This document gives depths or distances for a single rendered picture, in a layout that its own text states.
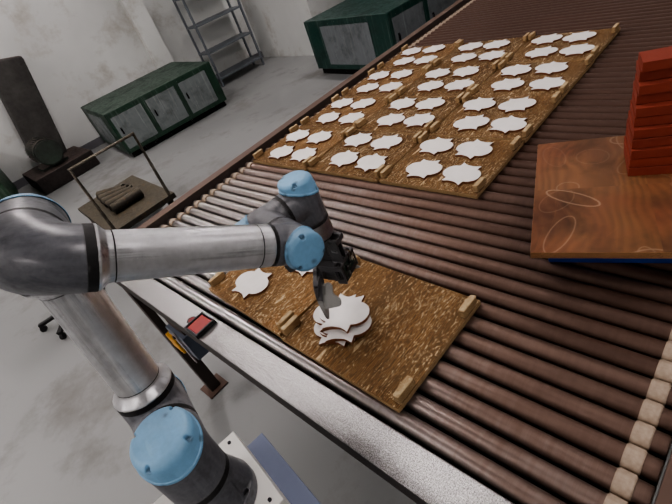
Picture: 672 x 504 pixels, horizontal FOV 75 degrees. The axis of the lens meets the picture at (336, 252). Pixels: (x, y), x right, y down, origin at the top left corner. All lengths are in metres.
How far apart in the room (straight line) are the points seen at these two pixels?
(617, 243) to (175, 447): 0.97
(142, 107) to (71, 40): 2.01
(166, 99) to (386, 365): 6.25
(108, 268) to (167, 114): 6.39
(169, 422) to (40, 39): 7.86
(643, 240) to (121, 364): 1.07
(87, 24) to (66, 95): 1.14
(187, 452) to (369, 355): 0.48
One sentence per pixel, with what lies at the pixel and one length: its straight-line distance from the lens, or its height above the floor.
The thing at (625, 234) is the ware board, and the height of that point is 1.04.
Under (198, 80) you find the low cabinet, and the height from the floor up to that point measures 0.51.
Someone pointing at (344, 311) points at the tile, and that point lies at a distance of 1.14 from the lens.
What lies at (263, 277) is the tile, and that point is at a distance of 1.44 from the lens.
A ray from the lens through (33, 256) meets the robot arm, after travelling 0.66.
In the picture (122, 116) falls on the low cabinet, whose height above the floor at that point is 0.55.
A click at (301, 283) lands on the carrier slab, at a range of 1.36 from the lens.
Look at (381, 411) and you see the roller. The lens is 1.02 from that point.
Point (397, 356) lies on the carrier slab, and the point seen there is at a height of 0.94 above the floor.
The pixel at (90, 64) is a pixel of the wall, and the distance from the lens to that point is 8.55.
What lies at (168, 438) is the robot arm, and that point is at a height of 1.19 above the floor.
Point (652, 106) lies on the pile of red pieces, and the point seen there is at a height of 1.21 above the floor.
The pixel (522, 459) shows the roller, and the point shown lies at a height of 0.92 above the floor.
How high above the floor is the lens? 1.77
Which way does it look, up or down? 36 degrees down
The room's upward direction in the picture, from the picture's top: 22 degrees counter-clockwise
